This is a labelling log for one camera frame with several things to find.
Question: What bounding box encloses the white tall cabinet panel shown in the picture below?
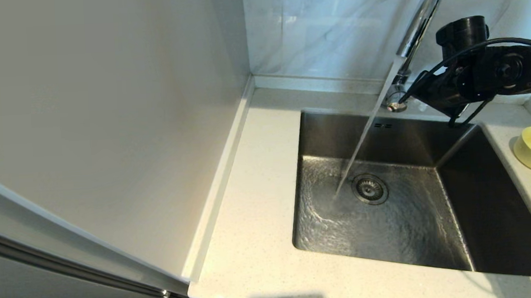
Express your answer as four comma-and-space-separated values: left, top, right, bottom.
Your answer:
0, 0, 265, 293

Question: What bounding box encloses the grey appliance door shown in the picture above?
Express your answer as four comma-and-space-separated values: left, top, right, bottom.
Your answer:
0, 208, 274, 298

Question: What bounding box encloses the round metal drain strainer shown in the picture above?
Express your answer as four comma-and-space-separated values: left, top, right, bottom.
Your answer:
350, 173, 389, 207

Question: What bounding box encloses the chrome gooseneck faucet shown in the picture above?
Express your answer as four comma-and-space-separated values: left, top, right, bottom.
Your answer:
378, 0, 455, 114

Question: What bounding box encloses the stainless steel sink basin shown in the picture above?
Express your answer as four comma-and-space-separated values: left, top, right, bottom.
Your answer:
285, 99, 531, 290

